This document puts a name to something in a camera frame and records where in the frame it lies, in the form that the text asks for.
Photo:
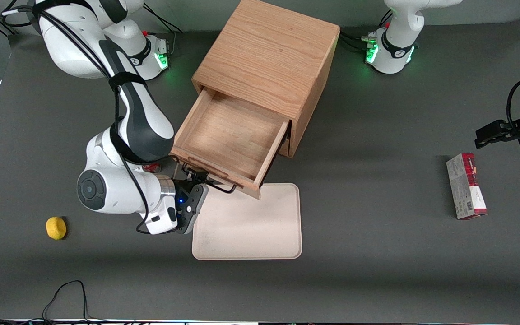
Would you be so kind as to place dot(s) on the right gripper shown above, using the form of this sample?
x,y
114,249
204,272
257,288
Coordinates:
x,y
182,186

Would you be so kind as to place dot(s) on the red and grey carton box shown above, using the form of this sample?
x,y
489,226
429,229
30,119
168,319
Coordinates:
x,y
466,189

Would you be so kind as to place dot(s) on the cream rectangular tray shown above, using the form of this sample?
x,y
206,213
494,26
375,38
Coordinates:
x,y
251,225

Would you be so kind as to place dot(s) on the wooden two-drawer cabinet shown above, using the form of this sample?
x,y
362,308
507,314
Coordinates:
x,y
269,49

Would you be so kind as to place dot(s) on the yellow lemon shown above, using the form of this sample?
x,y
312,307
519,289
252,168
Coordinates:
x,y
56,228

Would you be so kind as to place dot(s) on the wooden drawer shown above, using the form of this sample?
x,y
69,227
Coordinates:
x,y
237,131
287,148

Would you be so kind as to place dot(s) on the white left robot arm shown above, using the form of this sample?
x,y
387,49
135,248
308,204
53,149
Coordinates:
x,y
393,40

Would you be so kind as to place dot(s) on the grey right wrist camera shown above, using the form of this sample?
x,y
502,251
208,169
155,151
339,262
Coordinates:
x,y
192,210

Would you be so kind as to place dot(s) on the red cola bottle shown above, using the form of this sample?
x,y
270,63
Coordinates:
x,y
151,168

